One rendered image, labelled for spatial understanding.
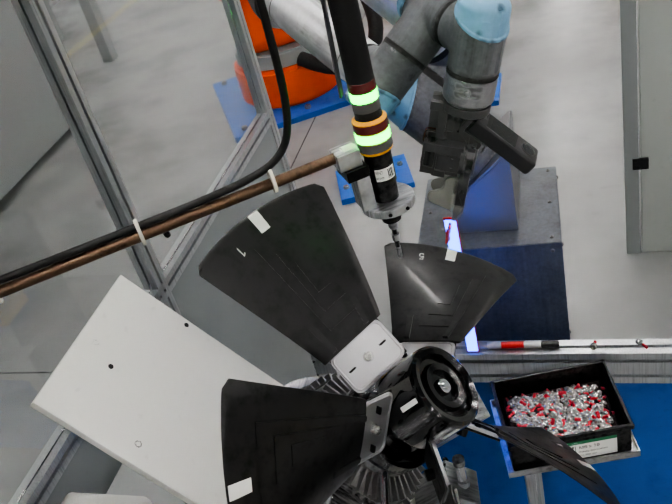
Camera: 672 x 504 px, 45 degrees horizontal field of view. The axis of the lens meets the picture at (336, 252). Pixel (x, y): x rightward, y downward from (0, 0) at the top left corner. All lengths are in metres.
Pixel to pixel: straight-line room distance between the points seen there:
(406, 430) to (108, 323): 0.45
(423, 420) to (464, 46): 0.50
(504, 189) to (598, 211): 1.88
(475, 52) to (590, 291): 2.08
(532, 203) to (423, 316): 0.63
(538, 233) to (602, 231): 1.71
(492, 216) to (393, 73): 0.61
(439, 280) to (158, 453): 0.52
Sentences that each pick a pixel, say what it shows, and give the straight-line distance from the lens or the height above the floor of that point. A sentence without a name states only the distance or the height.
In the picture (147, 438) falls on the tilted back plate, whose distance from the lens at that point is 1.14.
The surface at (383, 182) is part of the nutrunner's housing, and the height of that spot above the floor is 1.50.
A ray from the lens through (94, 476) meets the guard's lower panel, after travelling 1.70.
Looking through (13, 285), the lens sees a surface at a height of 1.55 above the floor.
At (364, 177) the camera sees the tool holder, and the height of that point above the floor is 1.52.
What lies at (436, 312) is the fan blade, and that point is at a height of 1.19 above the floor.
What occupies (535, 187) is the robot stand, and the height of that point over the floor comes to 1.00.
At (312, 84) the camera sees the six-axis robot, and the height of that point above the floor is 0.13.
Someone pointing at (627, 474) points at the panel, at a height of 0.48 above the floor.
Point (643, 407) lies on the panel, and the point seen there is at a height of 0.69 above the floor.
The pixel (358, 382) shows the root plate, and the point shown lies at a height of 1.23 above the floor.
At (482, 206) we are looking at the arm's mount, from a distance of 1.71.
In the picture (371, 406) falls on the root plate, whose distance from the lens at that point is 1.04.
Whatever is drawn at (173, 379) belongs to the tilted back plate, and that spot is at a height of 1.25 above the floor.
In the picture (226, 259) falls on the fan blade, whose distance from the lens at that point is 1.13.
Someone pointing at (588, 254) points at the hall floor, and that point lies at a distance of 3.31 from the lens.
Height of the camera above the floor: 2.00
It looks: 34 degrees down
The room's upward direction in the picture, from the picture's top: 16 degrees counter-clockwise
